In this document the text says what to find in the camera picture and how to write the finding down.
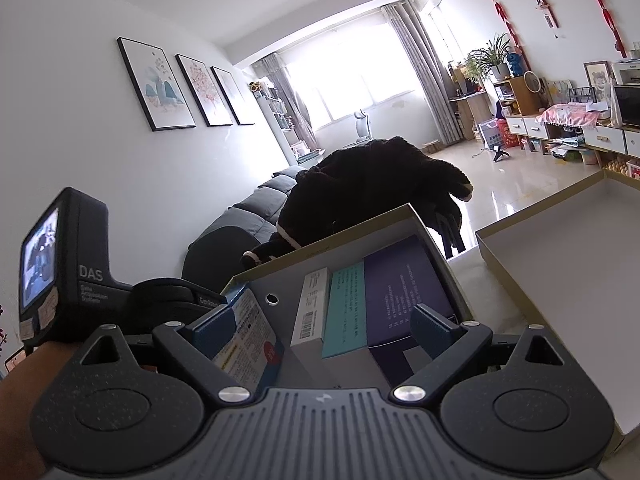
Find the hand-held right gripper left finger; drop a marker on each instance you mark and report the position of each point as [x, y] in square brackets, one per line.
[210, 327]

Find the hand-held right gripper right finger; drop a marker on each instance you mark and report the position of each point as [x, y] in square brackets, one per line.
[430, 327]

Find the blue white medicine box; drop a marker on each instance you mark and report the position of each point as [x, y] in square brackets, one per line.
[250, 330]

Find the purple medicine box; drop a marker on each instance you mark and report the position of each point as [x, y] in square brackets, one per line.
[400, 285]

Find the teal white medicine box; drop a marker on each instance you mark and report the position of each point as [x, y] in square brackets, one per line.
[345, 310]

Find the white barcode medicine box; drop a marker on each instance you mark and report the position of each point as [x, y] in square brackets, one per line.
[310, 305]

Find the tan cardboard storage box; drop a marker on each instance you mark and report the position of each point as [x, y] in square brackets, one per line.
[310, 255]

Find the tan cardboard box lid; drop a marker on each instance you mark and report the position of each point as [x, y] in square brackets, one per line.
[575, 270]

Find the grey sofa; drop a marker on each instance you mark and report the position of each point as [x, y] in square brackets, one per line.
[265, 205]

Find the black fleece jacket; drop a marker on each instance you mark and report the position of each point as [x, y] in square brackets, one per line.
[370, 180]

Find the small black tripod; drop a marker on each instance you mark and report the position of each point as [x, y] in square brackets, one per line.
[497, 152]

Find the framed blue landscape picture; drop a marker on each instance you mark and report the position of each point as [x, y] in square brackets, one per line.
[155, 85]

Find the framed pink tree picture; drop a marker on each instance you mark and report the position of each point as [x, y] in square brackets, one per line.
[205, 90]

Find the white office chair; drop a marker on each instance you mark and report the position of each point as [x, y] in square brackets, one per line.
[361, 125]

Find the tall white shelf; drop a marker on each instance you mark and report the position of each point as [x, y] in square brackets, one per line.
[275, 120]

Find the wooden computer desk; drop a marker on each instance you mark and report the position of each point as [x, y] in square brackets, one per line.
[470, 110]

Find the framed pale abstract picture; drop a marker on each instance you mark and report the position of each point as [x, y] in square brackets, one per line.
[234, 95]

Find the grey patterned curtain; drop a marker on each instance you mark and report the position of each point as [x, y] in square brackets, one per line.
[425, 75]
[290, 100]

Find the wooden shelf cabinet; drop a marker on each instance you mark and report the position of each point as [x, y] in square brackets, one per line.
[520, 102]

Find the pink cloth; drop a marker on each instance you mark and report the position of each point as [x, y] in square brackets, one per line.
[567, 115]

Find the white low cabinet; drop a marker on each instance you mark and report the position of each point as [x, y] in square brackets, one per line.
[610, 137]

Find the small white desk fan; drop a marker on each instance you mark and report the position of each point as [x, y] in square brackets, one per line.
[531, 82]

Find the blue plush toy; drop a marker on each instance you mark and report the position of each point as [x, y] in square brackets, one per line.
[515, 65]

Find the potted green plant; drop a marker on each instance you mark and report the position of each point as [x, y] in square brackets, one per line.
[492, 55]

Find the black microwave oven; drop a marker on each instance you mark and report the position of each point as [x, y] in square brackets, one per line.
[627, 105]

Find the framed pencil portrait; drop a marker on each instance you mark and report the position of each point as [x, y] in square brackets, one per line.
[597, 80]

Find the white printer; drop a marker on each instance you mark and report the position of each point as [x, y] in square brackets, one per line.
[627, 72]

